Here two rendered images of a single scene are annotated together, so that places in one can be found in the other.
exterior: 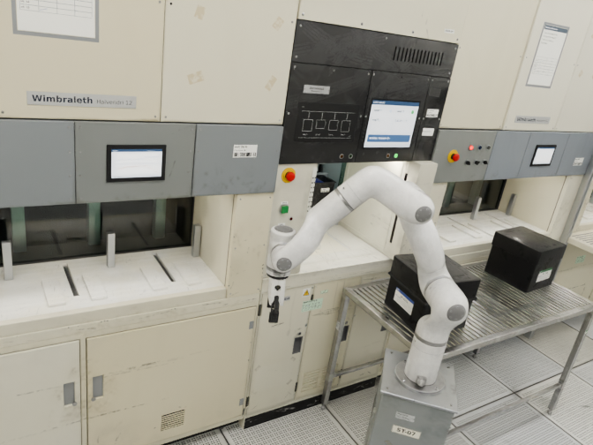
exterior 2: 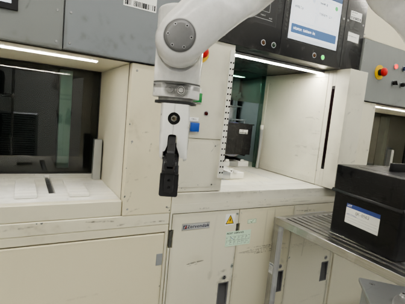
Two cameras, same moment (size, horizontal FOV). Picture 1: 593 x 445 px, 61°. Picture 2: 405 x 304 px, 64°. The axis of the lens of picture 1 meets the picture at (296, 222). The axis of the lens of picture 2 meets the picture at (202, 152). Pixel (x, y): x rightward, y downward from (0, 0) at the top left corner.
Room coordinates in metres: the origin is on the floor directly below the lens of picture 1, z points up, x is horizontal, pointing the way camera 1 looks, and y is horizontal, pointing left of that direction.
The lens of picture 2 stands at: (0.93, -0.07, 1.14)
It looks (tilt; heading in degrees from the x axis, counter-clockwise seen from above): 6 degrees down; 5
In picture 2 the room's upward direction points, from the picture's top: 5 degrees clockwise
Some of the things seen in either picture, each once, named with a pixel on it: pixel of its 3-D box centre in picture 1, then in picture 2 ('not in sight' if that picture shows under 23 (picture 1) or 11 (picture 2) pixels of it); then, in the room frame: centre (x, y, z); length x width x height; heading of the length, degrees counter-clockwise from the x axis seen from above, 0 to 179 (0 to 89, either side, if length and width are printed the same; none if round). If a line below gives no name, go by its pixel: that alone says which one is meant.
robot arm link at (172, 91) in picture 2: (278, 269); (176, 93); (1.50, 0.04, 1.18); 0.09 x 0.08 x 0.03; 10
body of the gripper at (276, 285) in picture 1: (275, 285); (173, 127); (1.51, 0.04, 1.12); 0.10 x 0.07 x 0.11; 10
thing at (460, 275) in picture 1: (434, 274); (396, 181); (2.09, -0.66, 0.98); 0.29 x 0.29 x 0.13; 27
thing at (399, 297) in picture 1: (427, 298); (390, 218); (2.09, -0.66, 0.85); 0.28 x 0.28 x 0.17; 27
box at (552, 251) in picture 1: (523, 258); not in sight; (2.68, -1.31, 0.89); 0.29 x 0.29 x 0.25; 38
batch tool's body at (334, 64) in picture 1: (299, 214); (218, 149); (2.59, -0.01, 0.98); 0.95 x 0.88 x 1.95; 35
